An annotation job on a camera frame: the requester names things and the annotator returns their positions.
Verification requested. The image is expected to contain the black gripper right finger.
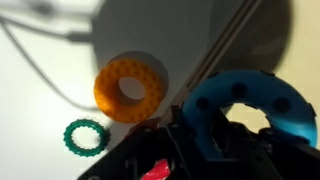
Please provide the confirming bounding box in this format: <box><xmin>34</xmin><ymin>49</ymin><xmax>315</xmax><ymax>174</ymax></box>
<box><xmin>212</xmin><ymin>109</ymin><xmax>288</xmax><ymax>180</ymax></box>

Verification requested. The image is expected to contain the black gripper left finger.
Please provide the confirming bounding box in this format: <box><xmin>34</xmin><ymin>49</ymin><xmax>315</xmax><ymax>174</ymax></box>
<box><xmin>165</xmin><ymin>105</ymin><xmax>215</xmax><ymax>180</ymax></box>

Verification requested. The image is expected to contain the blue ring with holes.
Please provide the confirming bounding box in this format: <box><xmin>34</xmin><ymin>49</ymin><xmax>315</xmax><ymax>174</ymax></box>
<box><xmin>181</xmin><ymin>69</ymin><xmax>318</xmax><ymax>161</ymax></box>

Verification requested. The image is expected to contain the yellow-orange studded ring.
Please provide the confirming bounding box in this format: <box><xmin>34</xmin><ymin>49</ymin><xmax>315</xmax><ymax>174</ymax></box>
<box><xmin>93</xmin><ymin>58</ymin><xmax>166</xmax><ymax>124</ymax></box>

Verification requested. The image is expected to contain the green toothed ring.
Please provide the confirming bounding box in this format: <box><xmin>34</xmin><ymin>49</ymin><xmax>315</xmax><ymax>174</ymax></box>
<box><xmin>63</xmin><ymin>118</ymin><xmax>112</xmax><ymax>158</ymax></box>

